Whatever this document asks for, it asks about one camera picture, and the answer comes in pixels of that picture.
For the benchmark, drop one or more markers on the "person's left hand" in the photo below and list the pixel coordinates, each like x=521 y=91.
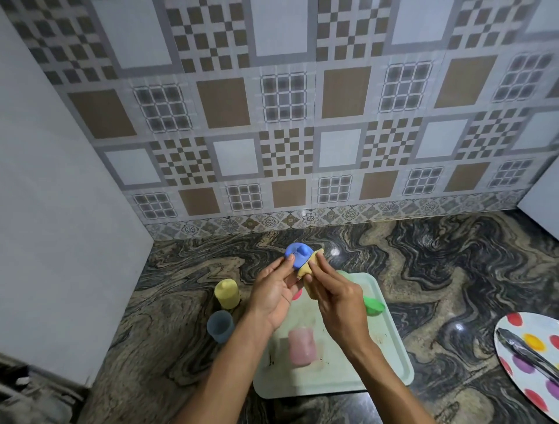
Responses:
x=270 y=297

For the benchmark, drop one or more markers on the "person's right hand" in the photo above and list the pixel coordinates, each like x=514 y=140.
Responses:
x=345 y=312

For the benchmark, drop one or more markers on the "person's left thumb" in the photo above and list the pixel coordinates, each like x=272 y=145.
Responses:
x=279 y=267

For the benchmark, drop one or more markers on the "person's right thumb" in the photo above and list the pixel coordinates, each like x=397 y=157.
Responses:
x=315 y=281

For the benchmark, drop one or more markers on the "yellow plastic mould piece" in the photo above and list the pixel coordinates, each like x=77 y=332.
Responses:
x=307 y=267

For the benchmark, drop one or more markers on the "blue plastic mould lid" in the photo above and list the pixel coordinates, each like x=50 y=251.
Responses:
x=299 y=253

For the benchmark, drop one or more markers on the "pink plastic mould piece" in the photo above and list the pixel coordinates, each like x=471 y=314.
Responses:
x=298 y=294

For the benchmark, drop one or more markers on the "yellow plastic cup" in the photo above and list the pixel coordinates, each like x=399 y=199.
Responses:
x=227 y=293

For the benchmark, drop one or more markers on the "green plastic mould piece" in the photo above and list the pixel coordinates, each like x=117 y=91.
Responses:
x=374 y=305

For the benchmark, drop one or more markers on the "pink plastic cup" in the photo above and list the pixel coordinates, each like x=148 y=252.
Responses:
x=302 y=346

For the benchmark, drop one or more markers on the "blue-grey plastic cup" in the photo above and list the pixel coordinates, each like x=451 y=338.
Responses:
x=219 y=326

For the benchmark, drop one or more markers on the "light green plastic tray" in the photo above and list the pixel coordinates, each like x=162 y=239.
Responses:
x=375 y=349

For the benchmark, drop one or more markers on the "metal tongs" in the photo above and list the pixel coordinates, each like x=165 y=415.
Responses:
x=526 y=353

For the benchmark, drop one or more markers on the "white polka dot plate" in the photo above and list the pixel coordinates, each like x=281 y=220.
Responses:
x=535 y=371

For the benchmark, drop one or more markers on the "dark metal appliance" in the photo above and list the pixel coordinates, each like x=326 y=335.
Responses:
x=30 y=393

